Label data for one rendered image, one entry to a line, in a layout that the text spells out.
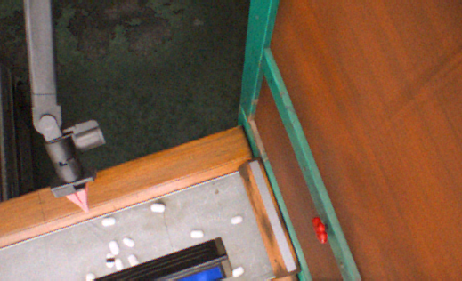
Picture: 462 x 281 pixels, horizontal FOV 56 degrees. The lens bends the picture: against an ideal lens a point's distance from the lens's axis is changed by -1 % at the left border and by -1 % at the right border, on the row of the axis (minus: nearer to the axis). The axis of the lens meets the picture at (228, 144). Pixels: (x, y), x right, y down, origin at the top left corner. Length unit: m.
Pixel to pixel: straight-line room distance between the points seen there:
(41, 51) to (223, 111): 1.21
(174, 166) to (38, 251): 0.42
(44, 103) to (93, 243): 0.43
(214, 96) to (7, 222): 1.14
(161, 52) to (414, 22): 1.90
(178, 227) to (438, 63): 0.96
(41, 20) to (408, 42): 0.76
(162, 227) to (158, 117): 0.94
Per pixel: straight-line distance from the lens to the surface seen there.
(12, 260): 1.32
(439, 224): 0.42
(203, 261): 0.83
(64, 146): 1.04
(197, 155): 1.21
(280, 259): 1.10
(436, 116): 0.36
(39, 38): 0.99
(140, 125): 2.07
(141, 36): 2.25
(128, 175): 1.23
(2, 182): 1.82
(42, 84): 1.00
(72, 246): 1.27
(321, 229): 0.70
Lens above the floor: 1.94
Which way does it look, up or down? 75 degrees down
